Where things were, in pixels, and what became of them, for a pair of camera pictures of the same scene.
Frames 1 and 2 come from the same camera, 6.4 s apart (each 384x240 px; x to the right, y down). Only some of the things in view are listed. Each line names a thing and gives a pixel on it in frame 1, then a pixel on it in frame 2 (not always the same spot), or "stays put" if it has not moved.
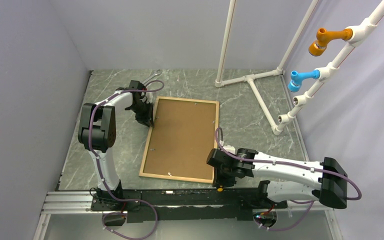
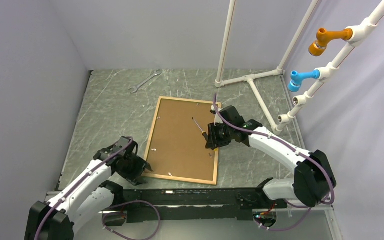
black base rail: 184,206 stays put
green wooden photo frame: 184,134 stays put
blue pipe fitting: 295,84 stays put
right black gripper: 219,180 to 214,141
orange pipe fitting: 318,47 stays put
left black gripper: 147,119 to 141,165
